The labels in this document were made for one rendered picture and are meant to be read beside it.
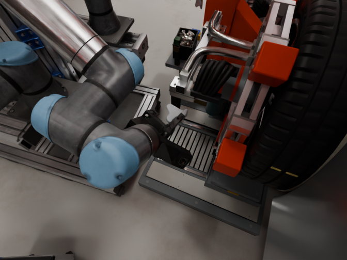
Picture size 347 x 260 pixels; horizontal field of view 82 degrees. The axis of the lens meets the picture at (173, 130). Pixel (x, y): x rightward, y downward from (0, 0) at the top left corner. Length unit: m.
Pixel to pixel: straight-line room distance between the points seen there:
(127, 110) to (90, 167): 1.26
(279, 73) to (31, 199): 1.66
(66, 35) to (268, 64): 0.39
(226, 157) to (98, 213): 1.11
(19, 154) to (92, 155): 1.37
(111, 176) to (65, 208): 1.34
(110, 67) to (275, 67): 0.34
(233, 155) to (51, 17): 0.53
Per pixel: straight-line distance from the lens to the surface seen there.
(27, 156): 1.62
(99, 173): 0.30
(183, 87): 0.62
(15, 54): 0.77
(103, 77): 0.38
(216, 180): 1.29
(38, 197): 1.74
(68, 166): 1.44
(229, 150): 0.63
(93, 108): 0.36
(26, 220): 1.74
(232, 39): 0.76
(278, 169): 0.63
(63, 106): 0.37
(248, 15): 1.31
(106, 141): 0.29
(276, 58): 0.50
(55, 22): 0.41
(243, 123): 0.58
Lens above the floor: 1.43
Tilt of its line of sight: 60 degrees down
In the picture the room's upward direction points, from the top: straight up
